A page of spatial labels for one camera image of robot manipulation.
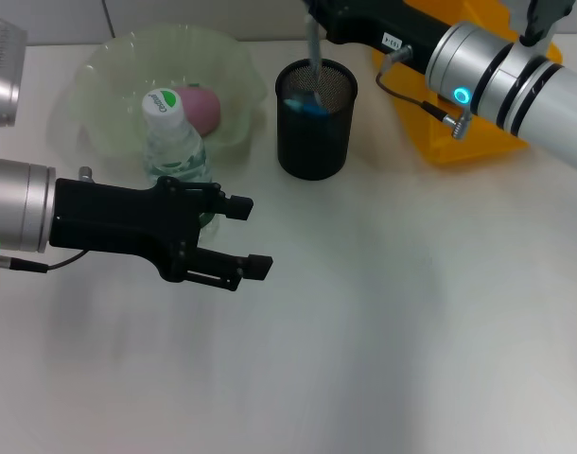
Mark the pink peach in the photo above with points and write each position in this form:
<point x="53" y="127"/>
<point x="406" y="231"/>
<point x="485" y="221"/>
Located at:
<point x="203" y="111"/>

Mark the blue scissors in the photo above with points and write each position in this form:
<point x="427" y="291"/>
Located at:
<point x="302" y="106"/>

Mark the clear green-label water bottle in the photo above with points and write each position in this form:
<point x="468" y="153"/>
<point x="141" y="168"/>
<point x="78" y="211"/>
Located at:
<point x="175" y="151"/>

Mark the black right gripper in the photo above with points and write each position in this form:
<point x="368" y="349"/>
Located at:
<point x="383" y="23"/>

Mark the silver ballpoint pen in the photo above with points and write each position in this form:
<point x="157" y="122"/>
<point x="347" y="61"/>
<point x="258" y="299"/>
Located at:
<point x="313" y="52"/>

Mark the translucent green fruit bowl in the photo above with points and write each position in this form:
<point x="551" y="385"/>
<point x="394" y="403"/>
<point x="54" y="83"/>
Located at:
<point x="113" y="71"/>

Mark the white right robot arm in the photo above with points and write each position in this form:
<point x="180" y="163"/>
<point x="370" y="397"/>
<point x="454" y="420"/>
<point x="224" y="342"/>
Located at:
<point x="515" y="85"/>

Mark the black mesh pen cup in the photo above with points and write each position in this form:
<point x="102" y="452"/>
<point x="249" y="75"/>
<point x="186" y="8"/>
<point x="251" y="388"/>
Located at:
<point x="312" y="146"/>

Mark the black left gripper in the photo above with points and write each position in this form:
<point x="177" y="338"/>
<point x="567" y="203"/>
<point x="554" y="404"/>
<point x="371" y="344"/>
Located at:
<point x="123" y="222"/>

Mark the yellow plastic bin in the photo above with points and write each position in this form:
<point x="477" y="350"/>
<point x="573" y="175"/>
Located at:
<point x="463" y="142"/>

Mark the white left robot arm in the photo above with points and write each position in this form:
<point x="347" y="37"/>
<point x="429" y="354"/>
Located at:
<point x="14" y="203"/>

